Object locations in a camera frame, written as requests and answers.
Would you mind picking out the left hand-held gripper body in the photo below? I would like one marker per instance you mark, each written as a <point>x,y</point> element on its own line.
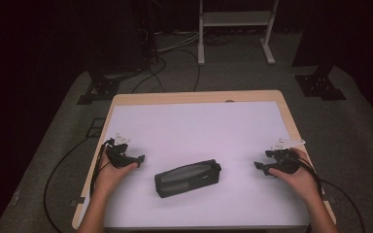
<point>118,155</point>

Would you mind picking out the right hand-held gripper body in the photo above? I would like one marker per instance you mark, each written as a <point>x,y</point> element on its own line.
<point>285,161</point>

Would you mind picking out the black mesh pencil case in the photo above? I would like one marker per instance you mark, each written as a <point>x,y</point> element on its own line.
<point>187,178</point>

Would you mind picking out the person's left hand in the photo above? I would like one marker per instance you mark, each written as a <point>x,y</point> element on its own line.
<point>110,179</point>

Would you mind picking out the person's right hand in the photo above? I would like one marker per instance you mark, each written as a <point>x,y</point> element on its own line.
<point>301,184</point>

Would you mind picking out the white table mat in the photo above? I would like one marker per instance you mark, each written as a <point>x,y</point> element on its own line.
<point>200,129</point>

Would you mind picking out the black stand base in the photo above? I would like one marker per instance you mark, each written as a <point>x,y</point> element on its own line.
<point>319,85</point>
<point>102,87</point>

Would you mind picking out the wooden table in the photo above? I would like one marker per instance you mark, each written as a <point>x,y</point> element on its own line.
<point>191,96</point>

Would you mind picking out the black square floor frame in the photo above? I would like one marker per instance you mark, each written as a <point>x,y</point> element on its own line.
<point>95,127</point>

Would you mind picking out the white metal stand frame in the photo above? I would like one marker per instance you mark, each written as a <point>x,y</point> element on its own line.
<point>236,18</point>

